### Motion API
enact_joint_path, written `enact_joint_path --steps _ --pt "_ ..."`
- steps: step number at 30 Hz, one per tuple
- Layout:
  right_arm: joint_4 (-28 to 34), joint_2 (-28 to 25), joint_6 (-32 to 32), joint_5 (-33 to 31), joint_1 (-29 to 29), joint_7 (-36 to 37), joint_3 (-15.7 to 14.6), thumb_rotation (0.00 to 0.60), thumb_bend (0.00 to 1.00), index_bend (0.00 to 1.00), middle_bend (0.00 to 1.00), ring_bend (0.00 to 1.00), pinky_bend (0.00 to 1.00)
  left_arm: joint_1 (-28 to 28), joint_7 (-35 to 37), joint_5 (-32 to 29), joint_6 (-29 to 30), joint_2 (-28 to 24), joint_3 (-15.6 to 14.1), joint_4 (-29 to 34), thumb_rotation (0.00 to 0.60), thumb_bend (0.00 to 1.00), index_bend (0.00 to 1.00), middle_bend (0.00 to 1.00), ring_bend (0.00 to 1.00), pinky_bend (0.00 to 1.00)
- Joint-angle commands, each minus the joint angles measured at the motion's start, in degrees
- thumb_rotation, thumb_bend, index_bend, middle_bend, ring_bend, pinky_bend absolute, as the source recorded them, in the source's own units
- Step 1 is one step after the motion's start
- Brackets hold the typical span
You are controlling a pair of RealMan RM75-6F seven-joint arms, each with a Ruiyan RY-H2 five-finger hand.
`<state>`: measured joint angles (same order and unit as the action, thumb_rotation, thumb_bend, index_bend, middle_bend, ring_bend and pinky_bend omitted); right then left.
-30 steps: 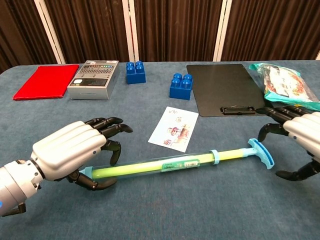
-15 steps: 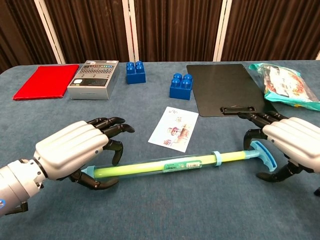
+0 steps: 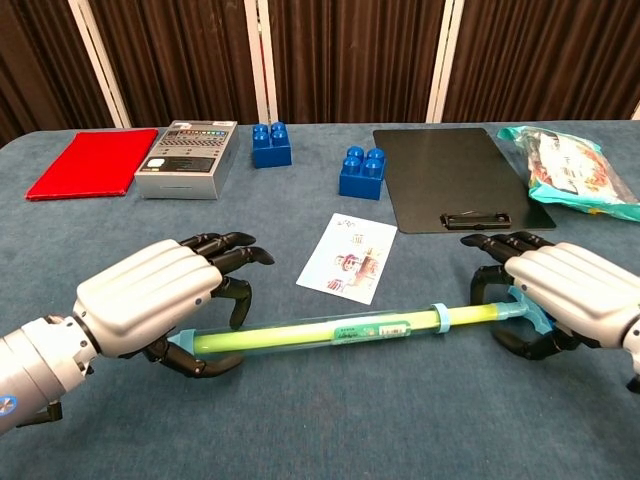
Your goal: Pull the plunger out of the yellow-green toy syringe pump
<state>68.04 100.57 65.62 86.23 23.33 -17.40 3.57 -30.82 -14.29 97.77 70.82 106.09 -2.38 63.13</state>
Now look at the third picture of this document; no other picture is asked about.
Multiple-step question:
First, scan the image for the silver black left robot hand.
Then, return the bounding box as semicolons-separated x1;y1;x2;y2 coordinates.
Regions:
72;231;276;380

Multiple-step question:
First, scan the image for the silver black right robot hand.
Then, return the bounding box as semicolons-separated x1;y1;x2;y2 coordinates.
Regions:
459;231;640;362

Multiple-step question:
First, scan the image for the blue yellow water pump toy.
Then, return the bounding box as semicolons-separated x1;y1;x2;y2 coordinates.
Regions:
192;293;556;354

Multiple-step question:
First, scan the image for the transparent blue syringe barrel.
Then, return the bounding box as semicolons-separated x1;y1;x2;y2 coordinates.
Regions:
167;302;450;352

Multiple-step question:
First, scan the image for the teal printed snack bag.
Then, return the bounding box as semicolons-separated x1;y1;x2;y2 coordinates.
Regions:
496;123;640;223

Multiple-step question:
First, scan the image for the grey printed cardboard box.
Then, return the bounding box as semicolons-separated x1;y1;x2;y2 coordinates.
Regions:
134;119;240;201

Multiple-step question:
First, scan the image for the red folded cloth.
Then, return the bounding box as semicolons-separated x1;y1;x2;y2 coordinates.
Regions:
24;128;160;202

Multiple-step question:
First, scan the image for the black clipboard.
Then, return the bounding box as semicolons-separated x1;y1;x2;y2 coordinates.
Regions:
373;127;557;234

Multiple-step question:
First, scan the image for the blue four-stud building block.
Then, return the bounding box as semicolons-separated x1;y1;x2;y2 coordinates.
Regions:
338;145;387;201
251;121;293;170

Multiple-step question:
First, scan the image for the blue velvet table cloth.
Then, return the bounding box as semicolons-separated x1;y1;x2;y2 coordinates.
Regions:
0;119;640;480

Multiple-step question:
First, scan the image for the white picture card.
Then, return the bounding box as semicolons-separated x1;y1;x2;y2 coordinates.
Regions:
295;212;399;306

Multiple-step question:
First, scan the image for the dark brown pleated curtain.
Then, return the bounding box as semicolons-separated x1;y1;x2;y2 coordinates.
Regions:
88;0;259;129
442;0;640;124
0;0;116;147
268;0;446;125

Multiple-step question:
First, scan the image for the white partition frame post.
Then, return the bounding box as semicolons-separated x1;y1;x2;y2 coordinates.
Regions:
426;0;470;124
243;0;279;126
67;0;132;129

